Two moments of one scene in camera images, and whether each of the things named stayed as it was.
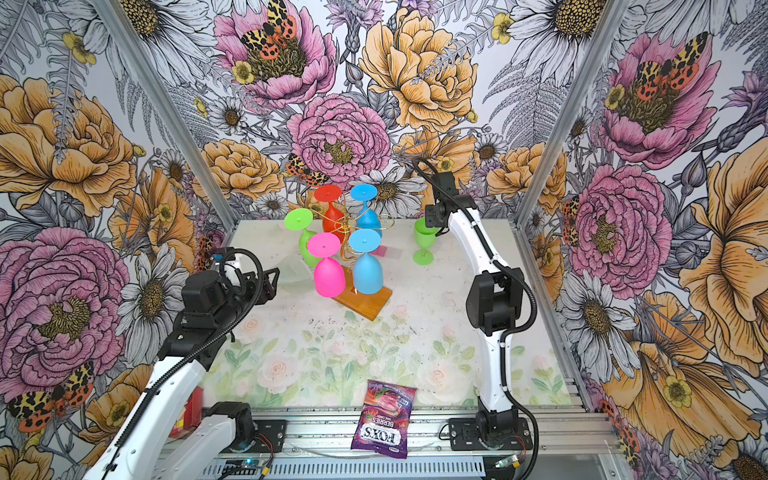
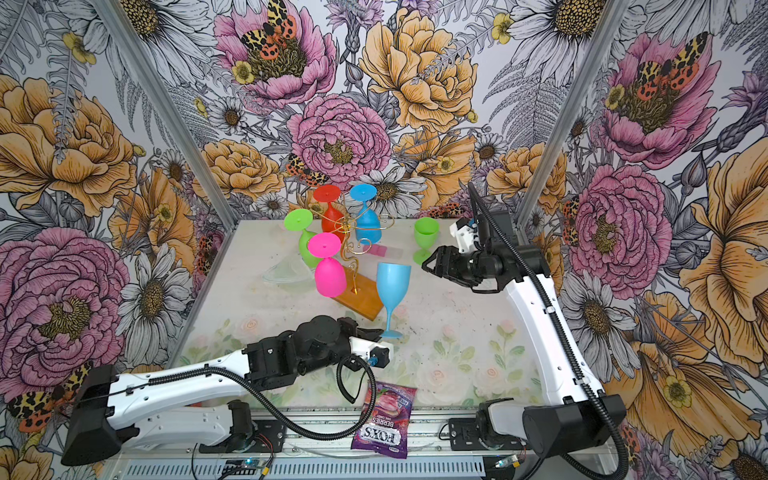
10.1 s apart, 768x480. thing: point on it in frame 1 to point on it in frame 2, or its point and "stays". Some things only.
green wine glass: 298,219 stays
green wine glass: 425,238 stays
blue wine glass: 366,219 stays
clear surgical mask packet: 295,272 stays
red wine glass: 332,221 stays
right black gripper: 429,218 to 448,262
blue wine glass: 367,268 to 393,280
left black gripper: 254,286 to 364,333
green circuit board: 240,467 stays
